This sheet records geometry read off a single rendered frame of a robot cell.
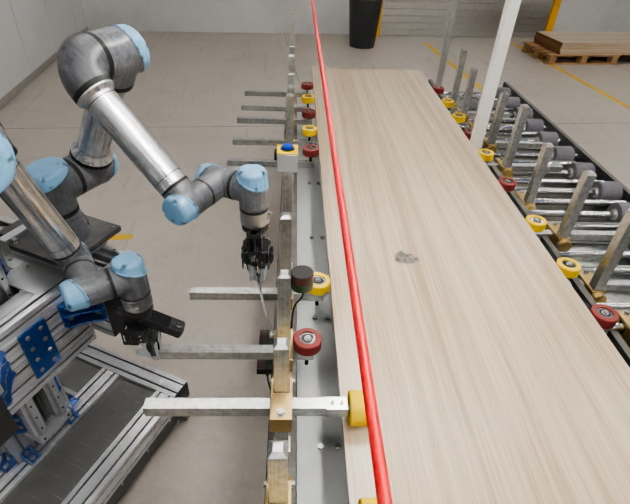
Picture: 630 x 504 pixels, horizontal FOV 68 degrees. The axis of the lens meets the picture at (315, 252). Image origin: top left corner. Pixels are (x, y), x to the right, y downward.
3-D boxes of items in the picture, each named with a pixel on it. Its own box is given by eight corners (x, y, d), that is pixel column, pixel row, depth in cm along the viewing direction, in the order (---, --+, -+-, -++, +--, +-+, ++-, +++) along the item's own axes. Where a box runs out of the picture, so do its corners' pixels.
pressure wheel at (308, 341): (292, 374, 135) (293, 347, 128) (292, 352, 141) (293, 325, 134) (320, 374, 135) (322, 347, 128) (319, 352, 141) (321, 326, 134)
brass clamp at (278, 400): (267, 432, 106) (266, 419, 103) (269, 383, 117) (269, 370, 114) (294, 432, 106) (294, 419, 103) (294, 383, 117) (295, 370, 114)
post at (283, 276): (278, 391, 149) (277, 276, 120) (278, 382, 152) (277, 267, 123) (289, 391, 150) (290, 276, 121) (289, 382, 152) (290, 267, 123)
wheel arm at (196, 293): (190, 302, 153) (188, 292, 151) (192, 295, 156) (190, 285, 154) (323, 303, 156) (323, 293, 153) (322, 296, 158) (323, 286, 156)
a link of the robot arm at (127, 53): (49, 178, 142) (74, 19, 104) (89, 159, 153) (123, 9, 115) (80, 204, 142) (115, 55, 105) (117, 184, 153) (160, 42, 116)
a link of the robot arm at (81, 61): (37, 30, 96) (196, 216, 104) (80, 20, 104) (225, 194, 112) (23, 66, 103) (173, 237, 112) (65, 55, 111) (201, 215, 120)
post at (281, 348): (275, 465, 129) (273, 347, 100) (275, 453, 131) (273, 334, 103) (288, 465, 129) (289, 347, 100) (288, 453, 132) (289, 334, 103)
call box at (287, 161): (276, 174, 158) (276, 152, 153) (277, 164, 163) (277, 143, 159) (297, 174, 158) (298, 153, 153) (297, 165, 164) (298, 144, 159)
